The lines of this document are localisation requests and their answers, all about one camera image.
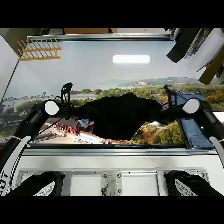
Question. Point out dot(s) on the black garment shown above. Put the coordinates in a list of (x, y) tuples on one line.
[(121, 115)]

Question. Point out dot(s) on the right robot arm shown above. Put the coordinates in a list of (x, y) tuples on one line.
[(206, 116)]

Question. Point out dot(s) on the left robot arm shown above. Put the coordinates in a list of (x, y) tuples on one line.
[(31, 120)]

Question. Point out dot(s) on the blue jeans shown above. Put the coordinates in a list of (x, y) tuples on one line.
[(196, 131)]

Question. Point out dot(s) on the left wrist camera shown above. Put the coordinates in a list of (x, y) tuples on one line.
[(67, 89)]

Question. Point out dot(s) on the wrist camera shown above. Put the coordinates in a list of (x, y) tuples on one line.
[(67, 89), (170, 95)]

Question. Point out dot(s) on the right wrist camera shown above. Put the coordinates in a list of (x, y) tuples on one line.
[(170, 95)]

